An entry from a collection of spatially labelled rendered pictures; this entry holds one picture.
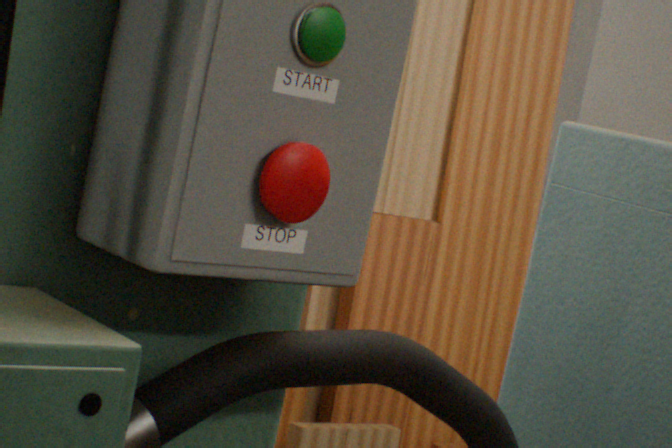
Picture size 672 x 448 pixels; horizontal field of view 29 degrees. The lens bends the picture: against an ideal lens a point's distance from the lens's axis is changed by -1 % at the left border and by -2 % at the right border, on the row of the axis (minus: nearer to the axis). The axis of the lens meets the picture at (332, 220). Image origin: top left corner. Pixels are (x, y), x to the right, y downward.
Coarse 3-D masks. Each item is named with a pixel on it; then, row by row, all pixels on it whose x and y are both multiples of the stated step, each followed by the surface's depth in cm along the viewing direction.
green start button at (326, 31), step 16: (304, 16) 47; (320, 16) 47; (336, 16) 48; (304, 32) 47; (320, 32) 47; (336, 32) 48; (304, 48) 47; (320, 48) 47; (336, 48) 48; (320, 64) 48
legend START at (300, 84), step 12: (276, 72) 47; (288, 72) 48; (300, 72) 48; (276, 84) 47; (288, 84) 48; (300, 84) 48; (312, 84) 48; (324, 84) 49; (336, 84) 49; (300, 96) 48; (312, 96) 49; (324, 96) 49
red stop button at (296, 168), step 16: (288, 144) 48; (304, 144) 48; (272, 160) 47; (288, 160) 47; (304, 160) 48; (320, 160) 48; (272, 176) 47; (288, 176) 47; (304, 176) 48; (320, 176) 48; (272, 192) 47; (288, 192) 47; (304, 192) 48; (320, 192) 48; (272, 208) 47; (288, 208) 48; (304, 208) 48
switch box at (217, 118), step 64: (128, 0) 49; (192, 0) 45; (256, 0) 46; (320, 0) 48; (384, 0) 50; (128, 64) 48; (192, 64) 45; (256, 64) 47; (384, 64) 50; (128, 128) 48; (192, 128) 46; (256, 128) 47; (320, 128) 49; (384, 128) 51; (128, 192) 47; (192, 192) 46; (256, 192) 48; (128, 256) 47; (192, 256) 47; (256, 256) 48; (320, 256) 50
